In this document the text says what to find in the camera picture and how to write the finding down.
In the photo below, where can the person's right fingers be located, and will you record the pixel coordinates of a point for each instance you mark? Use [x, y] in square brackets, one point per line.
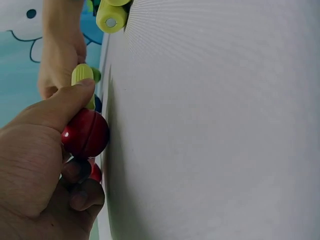
[81, 51]

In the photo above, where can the person's right forearm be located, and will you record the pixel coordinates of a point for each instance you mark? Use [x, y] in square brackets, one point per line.
[62, 15]

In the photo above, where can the yellow rod with silver end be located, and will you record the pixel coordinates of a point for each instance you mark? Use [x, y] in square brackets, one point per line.
[105, 15]

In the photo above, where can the person's left hand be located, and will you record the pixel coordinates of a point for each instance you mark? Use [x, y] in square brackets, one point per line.
[27, 160]

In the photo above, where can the dark blue ball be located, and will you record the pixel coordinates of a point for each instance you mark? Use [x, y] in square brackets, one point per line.
[98, 104]

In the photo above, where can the yellow ribbed rod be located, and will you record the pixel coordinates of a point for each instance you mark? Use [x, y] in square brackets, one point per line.
[81, 72]

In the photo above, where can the green rounded toy piece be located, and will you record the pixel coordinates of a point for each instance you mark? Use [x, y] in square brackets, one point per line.
[96, 75]

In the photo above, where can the small red toy piece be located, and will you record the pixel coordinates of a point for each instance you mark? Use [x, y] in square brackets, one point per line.
[97, 173]

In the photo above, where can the person's left fingers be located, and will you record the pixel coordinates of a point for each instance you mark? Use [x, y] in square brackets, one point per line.
[91, 191]

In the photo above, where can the person's right hand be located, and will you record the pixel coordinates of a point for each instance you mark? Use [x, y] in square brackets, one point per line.
[57, 60]

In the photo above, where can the glossy red ball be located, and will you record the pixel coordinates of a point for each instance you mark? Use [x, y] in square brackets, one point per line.
[87, 135]

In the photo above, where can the person's left thumb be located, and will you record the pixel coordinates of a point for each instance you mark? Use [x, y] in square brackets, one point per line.
[72, 100]

